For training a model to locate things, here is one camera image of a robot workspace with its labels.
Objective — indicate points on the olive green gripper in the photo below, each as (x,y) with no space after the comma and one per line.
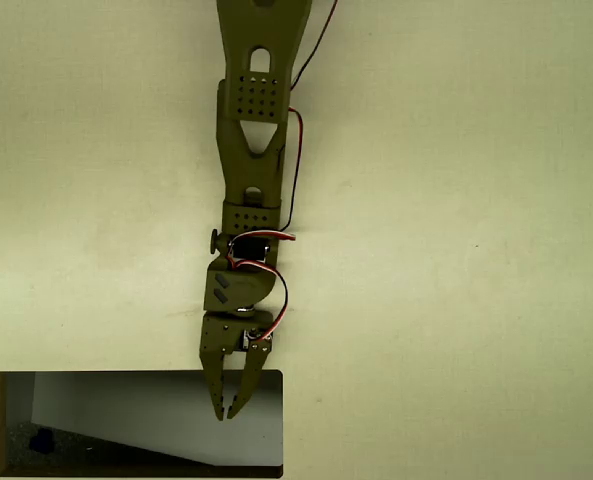
(219,336)

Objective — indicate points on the blue T block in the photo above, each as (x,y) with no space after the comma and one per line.
(42,442)

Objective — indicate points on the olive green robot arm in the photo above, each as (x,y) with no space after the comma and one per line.
(253,165)

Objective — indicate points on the dark rectangular bin opening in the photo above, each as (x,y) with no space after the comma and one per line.
(126,400)

